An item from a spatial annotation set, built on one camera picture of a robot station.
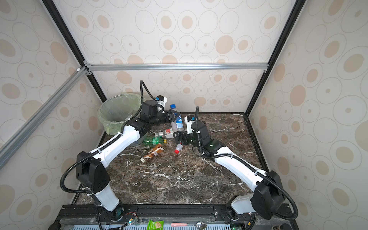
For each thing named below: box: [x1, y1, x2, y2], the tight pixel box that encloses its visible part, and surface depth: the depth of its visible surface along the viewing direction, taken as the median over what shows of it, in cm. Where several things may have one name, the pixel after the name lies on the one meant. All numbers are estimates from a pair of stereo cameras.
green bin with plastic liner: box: [97, 92, 143, 136], surface depth 94 cm
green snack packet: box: [146, 218, 165, 230], surface depth 70 cm
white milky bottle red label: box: [174, 140, 184, 154], surface depth 99 cm
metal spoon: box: [195, 220, 207, 230], surface depth 73 cm
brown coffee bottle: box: [140, 143, 165, 163], surface depth 94 cm
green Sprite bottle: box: [143, 136, 168, 146], surface depth 99 cm
